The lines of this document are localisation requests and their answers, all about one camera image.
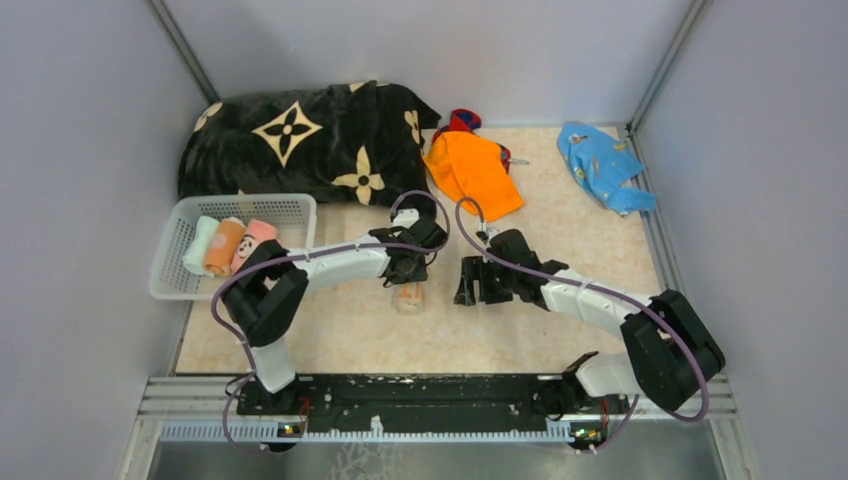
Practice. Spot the black floral blanket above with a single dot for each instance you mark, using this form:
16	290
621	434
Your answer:
358	143

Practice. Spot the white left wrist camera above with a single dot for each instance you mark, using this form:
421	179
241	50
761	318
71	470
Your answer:
405	218

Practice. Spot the red blue cloth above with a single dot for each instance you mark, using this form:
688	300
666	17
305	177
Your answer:
467	121

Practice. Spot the white plastic basket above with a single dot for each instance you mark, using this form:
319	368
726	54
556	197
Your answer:
294	215

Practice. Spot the rolled orange towel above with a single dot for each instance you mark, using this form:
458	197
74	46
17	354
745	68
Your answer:
222	247

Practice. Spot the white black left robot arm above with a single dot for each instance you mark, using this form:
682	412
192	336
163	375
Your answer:
264	296

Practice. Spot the aluminium frame rail right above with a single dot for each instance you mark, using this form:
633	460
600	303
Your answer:
658	239

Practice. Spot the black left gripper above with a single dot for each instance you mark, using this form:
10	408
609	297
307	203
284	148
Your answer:
417	274

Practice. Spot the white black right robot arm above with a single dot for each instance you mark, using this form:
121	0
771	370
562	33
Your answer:
669	353

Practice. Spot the striped rabbit print towel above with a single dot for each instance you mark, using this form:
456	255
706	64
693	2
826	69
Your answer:
409	298

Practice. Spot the rolled pink panda towel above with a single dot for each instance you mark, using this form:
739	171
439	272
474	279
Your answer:
256	232

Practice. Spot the aluminium frame rail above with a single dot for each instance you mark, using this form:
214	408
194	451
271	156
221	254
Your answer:
273	432
658	239

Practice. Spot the blue patterned towel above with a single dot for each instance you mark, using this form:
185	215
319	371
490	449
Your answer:
603	166

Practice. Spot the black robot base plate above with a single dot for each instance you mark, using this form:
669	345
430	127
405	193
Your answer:
426	403

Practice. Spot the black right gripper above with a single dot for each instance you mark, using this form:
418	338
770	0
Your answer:
473	268

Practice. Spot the aluminium frame rail front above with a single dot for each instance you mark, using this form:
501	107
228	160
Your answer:
273	432

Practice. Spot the orange towel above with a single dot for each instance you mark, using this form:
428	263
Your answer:
222	247
465	165

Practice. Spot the rolled white green towel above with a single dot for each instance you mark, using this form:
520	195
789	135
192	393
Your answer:
193	258

